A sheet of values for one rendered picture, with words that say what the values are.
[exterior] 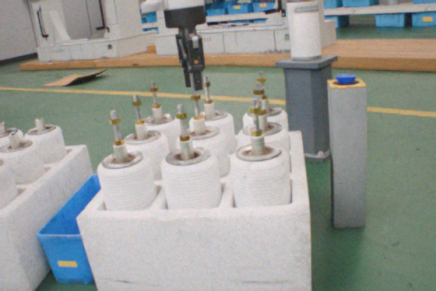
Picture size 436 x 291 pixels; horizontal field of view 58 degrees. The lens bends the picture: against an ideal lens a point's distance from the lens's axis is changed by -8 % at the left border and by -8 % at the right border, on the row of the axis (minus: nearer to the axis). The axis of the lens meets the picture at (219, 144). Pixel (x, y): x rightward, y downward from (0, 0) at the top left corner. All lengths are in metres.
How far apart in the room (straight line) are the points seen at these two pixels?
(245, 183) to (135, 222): 0.19
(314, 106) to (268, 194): 0.61
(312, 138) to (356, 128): 0.43
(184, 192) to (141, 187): 0.08
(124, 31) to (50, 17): 1.41
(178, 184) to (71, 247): 0.27
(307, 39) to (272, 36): 1.80
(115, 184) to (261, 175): 0.24
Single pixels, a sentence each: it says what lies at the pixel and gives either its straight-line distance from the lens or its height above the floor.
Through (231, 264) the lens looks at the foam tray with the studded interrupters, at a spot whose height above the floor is 0.09.
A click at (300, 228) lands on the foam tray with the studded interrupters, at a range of 0.66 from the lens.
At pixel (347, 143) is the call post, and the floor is 0.20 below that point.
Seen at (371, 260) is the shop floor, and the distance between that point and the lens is 0.85.
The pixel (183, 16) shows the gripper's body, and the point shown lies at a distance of 0.74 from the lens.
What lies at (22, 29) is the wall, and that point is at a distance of 7.67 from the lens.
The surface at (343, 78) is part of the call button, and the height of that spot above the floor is 0.33.
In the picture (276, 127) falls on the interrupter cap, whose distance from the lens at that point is 0.80.
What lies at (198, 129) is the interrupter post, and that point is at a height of 0.26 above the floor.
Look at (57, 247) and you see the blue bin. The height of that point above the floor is 0.09.
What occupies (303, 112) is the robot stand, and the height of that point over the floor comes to 0.15.
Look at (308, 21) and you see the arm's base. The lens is 1.23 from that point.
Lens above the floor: 0.50
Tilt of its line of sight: 19 degrees down
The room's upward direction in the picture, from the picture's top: 7 degrees counter-clockwise
